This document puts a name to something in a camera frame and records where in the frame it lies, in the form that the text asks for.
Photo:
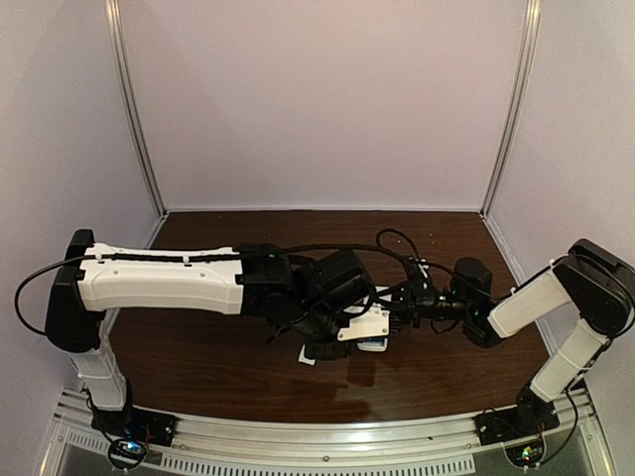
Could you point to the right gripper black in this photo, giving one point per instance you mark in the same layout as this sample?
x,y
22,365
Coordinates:
x,y
410,302

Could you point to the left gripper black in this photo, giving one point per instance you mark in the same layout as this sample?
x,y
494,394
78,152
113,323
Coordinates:
x,y
326,350

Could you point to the white battery cover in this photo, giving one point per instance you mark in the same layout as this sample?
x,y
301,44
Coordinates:
x,y
304,359

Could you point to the white remote control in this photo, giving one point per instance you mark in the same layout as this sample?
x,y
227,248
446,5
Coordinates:
x,y
376,345

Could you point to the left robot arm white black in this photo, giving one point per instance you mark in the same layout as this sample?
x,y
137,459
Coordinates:
x,y
310,296

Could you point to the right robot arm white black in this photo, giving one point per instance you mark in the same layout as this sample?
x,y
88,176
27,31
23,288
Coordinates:
x,y
599,284

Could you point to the right controller board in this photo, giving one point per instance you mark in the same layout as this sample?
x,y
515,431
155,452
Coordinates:
x,y
527,454

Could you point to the controller board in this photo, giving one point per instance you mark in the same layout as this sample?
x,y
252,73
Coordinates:
x,y
126,454
527,454

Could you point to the left controller board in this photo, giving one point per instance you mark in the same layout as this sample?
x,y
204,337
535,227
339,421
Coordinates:
x,y
126,454

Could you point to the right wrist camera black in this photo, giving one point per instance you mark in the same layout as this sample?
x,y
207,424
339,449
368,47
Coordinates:
x,y
418,273

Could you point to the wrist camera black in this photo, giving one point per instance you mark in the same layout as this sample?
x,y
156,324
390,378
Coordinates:
x,y
373,323
418,273

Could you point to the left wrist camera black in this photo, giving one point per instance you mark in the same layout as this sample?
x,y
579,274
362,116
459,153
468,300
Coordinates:
x,y
373,323

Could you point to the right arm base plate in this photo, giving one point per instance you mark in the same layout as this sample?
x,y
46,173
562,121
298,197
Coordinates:
x,y
494,426

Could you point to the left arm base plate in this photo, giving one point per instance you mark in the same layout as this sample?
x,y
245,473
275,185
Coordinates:
x,y
141,425

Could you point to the aluminium front rail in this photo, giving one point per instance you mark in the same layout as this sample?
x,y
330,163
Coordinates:
x,y
446,445

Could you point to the right aluminium corner post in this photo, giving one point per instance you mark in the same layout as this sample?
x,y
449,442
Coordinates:
x,y
526,56

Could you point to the aluminium corner post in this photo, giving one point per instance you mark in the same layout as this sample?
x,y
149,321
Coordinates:
x,y
526,56
114,24

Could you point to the left aluminium corner post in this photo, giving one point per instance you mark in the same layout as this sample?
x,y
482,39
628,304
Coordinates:
x,y
114,24

